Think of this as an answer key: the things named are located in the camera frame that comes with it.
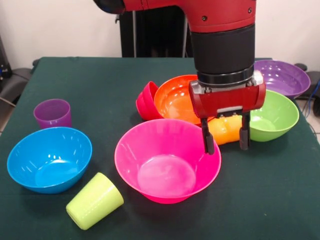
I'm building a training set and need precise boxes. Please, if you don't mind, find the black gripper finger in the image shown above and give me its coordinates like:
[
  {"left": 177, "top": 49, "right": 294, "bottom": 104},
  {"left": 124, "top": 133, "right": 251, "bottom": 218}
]
[
  {"left": 200, "top": 117, "right": 216, "bottom": 156},
  {"left": 238, "top": 111, "right": 252, "bottom": 151}
]

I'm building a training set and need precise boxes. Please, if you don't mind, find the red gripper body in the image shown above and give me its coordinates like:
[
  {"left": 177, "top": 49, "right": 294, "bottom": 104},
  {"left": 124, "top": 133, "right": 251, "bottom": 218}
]
[{"left": 188, "top": 70, "right": 267, "bottom": 121}]

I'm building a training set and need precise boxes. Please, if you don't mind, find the orange cup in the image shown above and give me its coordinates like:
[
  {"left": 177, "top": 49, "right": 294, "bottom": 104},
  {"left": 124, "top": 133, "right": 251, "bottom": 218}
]
[{"left": 208, "top": 116, "right": 244, "bottom": 146}]

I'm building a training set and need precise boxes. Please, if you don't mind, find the large pink bowl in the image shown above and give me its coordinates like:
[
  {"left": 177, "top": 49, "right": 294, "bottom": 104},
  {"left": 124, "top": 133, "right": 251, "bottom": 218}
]
[{"left": 114, "top": 118, "right": 223, "bottom": 205}]

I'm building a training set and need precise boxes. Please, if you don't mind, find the large orange-red bowl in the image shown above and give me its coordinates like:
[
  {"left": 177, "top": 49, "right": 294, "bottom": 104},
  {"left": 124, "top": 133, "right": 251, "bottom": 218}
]
[{"left": 153, "top": 74, "right": 216, "bottom": 126}]

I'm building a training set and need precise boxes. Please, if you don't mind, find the green cup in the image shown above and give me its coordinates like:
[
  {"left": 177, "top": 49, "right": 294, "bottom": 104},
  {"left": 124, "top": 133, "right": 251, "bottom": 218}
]
[{"left": 65, "top": 172, "right": 125, "bottom": 231}]

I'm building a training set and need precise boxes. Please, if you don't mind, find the large green bowl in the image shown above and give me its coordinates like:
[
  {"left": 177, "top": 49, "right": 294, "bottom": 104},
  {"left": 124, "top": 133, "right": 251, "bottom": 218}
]
[{"left": 248, "top": 89, "right": 300, "bottom": 143}]

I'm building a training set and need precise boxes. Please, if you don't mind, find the dark green tablecloth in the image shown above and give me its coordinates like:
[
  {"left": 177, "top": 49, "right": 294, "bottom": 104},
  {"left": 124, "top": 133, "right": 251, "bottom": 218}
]
[{"left": 0, "top": 56, "right": 320, "bottom": 240}]

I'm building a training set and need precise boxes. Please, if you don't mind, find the large purple bowl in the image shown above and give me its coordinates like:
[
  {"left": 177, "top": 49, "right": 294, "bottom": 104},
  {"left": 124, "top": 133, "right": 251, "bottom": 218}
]
[{"left": 253, "top": 59, "right": 312, "bottom": 99}]

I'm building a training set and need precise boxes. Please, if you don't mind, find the small red-pink bowl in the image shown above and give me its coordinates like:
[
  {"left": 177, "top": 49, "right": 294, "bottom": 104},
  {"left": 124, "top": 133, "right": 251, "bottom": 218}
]
[{"left": 135, "top": 81, "right": 164, "bottom": 120}]

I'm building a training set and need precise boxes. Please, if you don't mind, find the purple cup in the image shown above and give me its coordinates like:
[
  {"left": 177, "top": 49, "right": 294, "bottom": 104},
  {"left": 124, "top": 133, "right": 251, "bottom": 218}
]
[{"left": 33, "top": 98, "right": 73, "bottom": 130}]

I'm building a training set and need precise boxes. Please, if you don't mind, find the large blue bowl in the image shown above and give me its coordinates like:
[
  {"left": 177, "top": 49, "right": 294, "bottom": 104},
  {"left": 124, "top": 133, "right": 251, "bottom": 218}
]
[{"left": 6, "top": 126, "right": 93, "bottom": 195}]

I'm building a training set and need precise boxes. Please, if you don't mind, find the blue cable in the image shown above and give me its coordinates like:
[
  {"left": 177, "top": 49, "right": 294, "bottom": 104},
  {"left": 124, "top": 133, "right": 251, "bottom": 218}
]
[{"left": 302, "top": 79, "right": 320, "bottom": 118}]

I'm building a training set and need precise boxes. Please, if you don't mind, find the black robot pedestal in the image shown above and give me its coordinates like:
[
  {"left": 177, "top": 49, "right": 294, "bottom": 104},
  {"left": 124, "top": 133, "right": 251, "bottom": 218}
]
[{"left": 115, "top": 9, "right": 196, "bottom": 58}]

